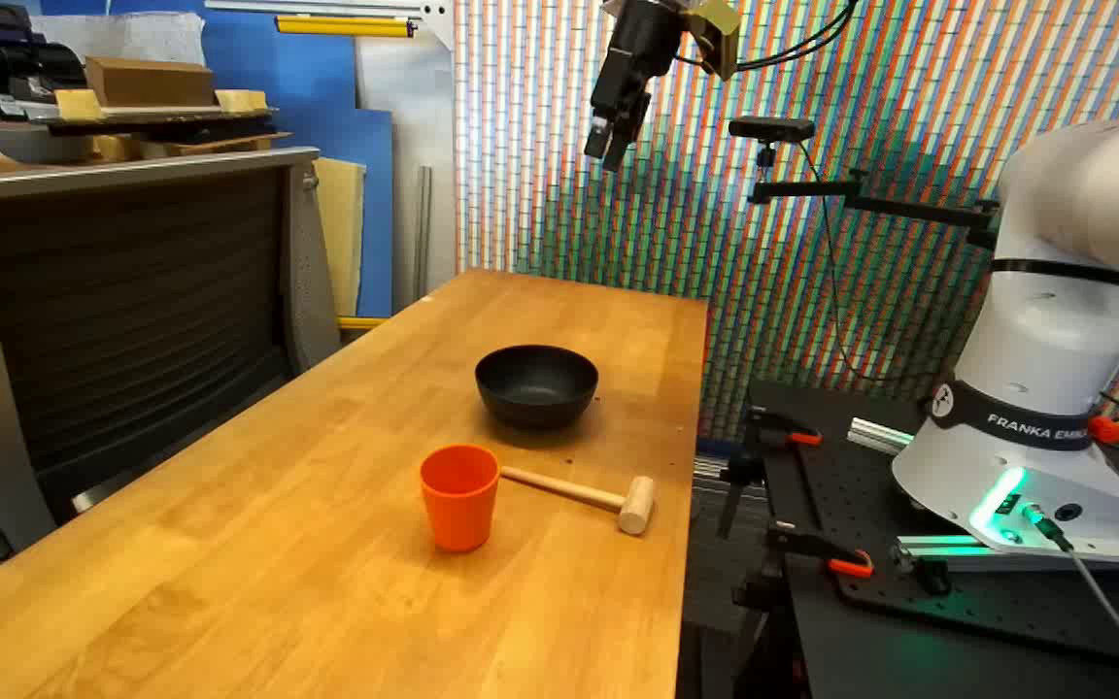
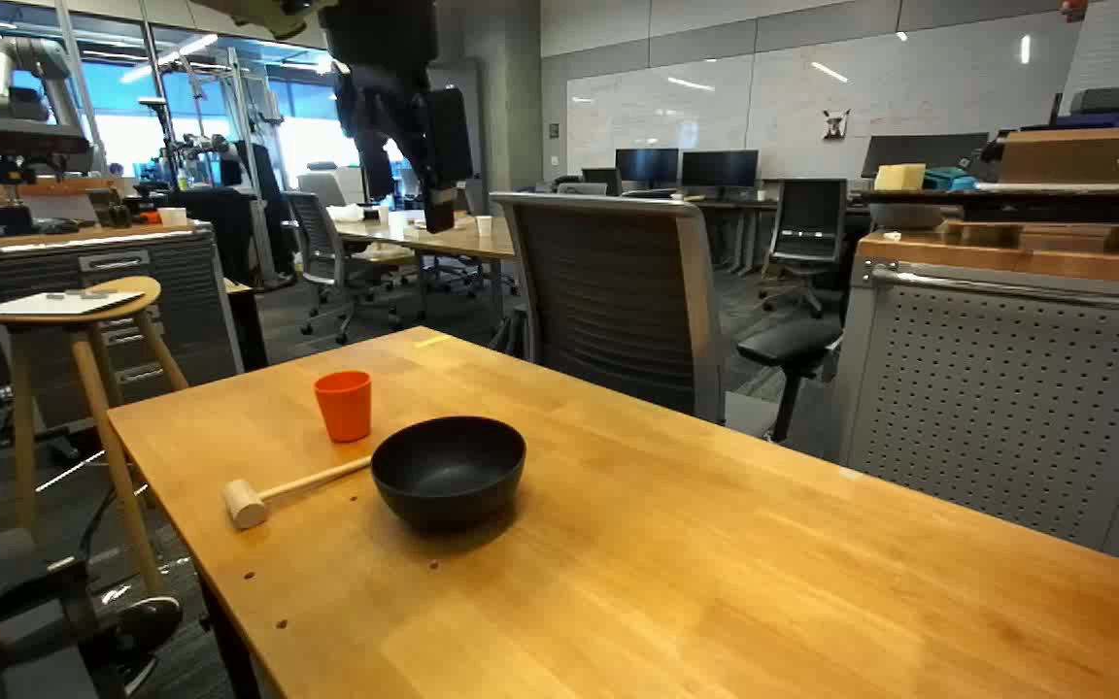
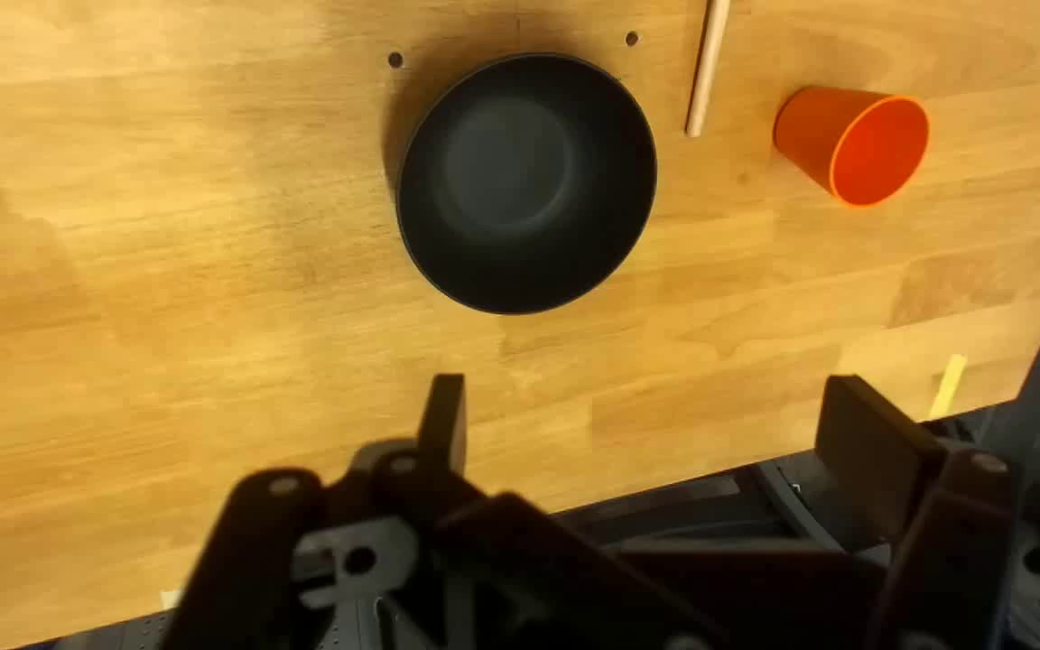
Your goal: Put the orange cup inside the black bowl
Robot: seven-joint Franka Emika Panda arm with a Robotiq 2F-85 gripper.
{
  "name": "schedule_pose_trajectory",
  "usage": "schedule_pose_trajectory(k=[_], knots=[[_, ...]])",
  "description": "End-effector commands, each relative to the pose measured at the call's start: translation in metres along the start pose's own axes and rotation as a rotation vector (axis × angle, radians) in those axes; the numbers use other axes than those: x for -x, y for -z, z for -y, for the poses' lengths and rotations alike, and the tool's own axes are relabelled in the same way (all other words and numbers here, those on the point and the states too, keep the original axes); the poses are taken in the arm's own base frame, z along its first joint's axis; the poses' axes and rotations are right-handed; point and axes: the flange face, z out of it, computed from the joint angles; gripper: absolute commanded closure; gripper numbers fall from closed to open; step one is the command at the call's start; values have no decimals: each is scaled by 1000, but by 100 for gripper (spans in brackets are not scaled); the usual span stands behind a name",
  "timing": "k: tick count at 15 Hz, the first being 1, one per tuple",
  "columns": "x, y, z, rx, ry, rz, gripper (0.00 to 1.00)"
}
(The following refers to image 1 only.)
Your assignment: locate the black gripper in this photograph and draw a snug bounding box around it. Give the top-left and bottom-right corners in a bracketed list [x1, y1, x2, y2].
[585, 0, 682, 170]

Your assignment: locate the orange plastic cup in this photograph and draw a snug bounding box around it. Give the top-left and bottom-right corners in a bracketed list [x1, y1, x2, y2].
[419, 442, 500, 556]

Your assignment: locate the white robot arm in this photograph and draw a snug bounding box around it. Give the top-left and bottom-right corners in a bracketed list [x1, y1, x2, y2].
[888, 119, 1119, 566]

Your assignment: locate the black bowl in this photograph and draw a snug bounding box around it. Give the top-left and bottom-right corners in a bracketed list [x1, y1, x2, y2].
[473, 345, 597, 433]

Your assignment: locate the orange black clamp far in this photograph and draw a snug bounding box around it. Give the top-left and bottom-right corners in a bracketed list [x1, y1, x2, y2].
[719, 403, 822, 534]

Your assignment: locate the orange black clamp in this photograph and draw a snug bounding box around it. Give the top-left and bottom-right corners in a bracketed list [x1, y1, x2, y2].
[719, 403, 822, 534]
[764, 521, 875, 579]

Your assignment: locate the small wooden mallet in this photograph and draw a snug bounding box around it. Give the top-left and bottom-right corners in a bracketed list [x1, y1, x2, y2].
[506, 468, 655, 535]

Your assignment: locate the orange black clamp near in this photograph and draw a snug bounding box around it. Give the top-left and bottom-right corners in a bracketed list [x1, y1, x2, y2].
[764, 521, 875, 579]

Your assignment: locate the grey mesh office chair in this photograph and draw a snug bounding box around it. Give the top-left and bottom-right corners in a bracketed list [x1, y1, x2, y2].
[0, 147, 338, 556]

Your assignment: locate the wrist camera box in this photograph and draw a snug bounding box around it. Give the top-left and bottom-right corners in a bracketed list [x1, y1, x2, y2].
[682, 0, 741, 79]

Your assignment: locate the black camera on stand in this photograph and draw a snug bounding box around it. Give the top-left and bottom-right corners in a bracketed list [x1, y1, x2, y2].
[726, 114, 1001, 248]

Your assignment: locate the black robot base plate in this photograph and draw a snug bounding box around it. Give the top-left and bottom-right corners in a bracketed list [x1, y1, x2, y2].
[746, 387, 1119, 660]

